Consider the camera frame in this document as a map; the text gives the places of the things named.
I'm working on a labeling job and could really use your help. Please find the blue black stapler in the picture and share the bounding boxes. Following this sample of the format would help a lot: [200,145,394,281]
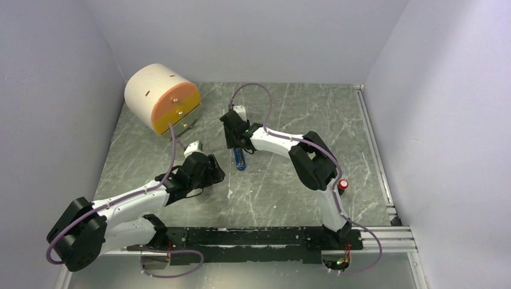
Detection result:
[233,148,246,171]

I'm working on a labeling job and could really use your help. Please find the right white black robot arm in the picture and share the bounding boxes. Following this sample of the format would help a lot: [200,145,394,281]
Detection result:
[220,110,352,249]

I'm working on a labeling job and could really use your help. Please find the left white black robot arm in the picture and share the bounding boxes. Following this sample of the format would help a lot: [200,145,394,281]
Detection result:
[46,152,225,272]

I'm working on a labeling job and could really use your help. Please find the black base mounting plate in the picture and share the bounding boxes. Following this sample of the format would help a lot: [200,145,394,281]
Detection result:
[127,225,364,267]

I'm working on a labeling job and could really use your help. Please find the round white orange drawer box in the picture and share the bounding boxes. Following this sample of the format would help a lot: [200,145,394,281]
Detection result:
[124,63,201,136]

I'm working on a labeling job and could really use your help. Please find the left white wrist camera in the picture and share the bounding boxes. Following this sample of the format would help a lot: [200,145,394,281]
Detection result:
[183,141,204,158]

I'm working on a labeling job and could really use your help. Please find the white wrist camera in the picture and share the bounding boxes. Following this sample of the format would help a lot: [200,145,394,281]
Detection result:
[183,141,204,158]
[233,105,248,122]

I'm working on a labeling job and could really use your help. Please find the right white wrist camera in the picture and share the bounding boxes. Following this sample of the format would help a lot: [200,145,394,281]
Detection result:
[233,105,248,122]

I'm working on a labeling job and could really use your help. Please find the right side aluminium rail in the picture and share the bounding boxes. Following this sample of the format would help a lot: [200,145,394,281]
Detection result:
[353,84,403,226]

